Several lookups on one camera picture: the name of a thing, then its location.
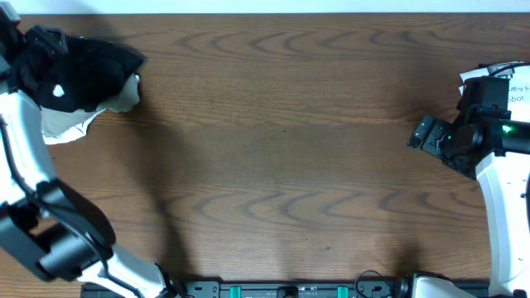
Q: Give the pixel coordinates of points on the khaki folded shirt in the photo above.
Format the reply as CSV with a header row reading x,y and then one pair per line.
x,y
125,100

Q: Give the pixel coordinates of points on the white printed garment under khaki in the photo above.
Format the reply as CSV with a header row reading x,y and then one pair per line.
x,y
70,136

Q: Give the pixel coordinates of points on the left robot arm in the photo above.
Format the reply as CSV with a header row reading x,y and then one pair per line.
x,y
51,229

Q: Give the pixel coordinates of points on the black t-shirt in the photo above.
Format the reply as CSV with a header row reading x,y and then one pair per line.
x,y
91,72

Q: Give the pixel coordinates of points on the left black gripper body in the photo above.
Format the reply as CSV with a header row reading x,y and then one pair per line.
x,y
45,37

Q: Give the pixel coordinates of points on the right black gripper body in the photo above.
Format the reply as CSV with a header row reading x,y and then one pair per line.
x,y
445,142

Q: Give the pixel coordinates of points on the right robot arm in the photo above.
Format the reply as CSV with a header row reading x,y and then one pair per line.
x,y
495,153

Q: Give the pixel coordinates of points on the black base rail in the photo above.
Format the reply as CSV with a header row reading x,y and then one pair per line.
x,y
366,287

